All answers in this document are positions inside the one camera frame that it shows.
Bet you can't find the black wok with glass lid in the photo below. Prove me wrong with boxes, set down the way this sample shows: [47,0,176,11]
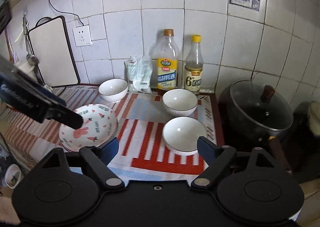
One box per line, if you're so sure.
[218,80,293,174]

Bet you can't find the wall sticker label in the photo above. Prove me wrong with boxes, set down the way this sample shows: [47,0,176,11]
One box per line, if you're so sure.
[229,0,260,12]

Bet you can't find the cooking wine bottle yellow label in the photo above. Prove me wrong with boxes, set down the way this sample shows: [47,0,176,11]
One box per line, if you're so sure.
[154,28,180,91]

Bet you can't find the white ribbed bowl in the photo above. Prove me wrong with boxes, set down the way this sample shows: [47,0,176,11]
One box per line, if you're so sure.
[98,78,128,103]
[162,89,198,117]
[162,117,207,156]

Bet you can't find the cream pot with lid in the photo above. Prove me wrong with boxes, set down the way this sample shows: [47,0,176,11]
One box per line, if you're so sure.
[308,101,320,137]

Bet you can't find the white cutting board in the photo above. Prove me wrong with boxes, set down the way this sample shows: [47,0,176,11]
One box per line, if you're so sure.
[29,15,80,87]

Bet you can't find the striped red blue table mat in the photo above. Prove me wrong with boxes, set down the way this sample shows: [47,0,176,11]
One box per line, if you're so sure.
[1,93,207,181]

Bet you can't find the white vinegar bottle yellow cap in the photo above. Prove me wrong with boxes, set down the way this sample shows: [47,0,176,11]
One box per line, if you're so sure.
[184,34,203,95]

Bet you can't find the pink rabbit pattern plate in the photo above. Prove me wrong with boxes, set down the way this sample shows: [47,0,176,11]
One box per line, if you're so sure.
[59,104,118,152]

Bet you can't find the hanging metal ladle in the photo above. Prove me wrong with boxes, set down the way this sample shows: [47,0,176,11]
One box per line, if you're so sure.
[23,14,39,66]

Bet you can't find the white plastic seasoning bag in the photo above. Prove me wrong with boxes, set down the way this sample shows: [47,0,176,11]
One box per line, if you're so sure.
[124,55,152,94]

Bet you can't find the white wall socket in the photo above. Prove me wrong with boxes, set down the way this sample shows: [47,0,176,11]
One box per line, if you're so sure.
[73,25,92,47]

